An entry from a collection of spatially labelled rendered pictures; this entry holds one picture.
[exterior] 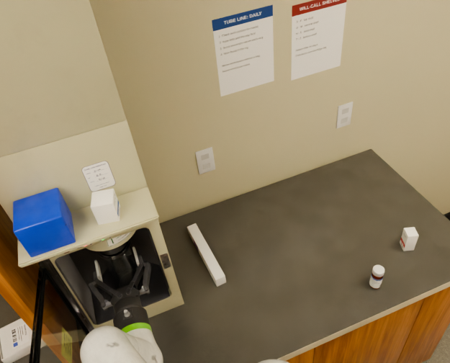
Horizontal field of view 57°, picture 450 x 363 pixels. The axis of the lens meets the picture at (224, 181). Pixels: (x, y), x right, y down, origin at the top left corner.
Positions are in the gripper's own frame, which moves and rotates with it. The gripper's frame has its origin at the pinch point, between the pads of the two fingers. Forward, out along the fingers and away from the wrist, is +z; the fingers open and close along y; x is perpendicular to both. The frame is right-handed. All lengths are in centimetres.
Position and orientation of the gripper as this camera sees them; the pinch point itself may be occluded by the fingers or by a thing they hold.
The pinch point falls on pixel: (117, 260)
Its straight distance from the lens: 135.4
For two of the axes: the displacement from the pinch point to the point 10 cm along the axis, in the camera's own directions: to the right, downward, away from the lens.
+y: -9.3, 3.2, -2.0
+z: -3.6, -6.1, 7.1
